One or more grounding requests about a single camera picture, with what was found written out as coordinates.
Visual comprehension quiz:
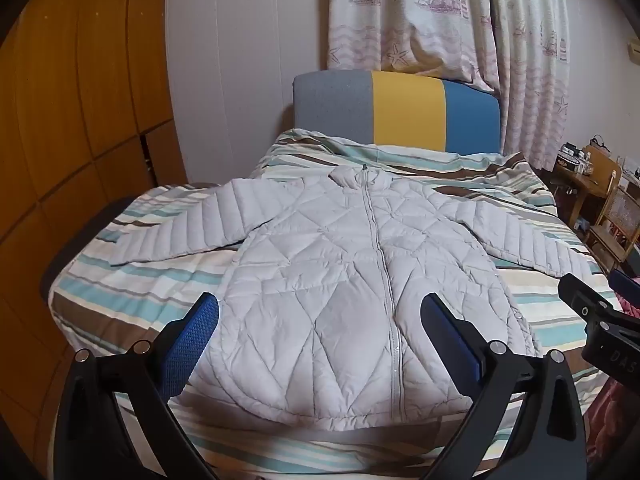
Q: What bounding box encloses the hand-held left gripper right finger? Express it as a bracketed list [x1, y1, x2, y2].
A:
[420, 292, 588, 480]

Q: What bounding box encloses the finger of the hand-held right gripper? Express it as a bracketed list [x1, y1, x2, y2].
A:
[557, 273, 622, 322]
[611, 269, 640, 307]

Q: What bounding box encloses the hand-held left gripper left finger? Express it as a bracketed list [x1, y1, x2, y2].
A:
[54, 291, 221, 480]

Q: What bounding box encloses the light grey quilted jacket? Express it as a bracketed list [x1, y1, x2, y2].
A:
[111, 164, 583, 433]

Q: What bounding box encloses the pink cloth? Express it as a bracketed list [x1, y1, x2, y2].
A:
[584, 380, 640, 463]

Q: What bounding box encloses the striped bed cover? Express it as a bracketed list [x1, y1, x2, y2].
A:
[47, 127, 626, 480]

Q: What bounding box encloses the wooden desk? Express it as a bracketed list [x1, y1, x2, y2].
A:
[550, 157, 623, 233]

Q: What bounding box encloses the wooden panel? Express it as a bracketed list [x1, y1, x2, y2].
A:
[582, 146, 623, 196]

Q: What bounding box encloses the grey yellow blue headboard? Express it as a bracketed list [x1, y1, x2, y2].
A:
[292, 70, 502, 155]

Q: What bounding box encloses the ship print curtain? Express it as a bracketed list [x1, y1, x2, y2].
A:
[480, 0, 571, 171]
[327, 0, 501, 93]

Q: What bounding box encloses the wooden wardrobe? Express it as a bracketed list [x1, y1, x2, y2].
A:
[0, 0, 188, 461]

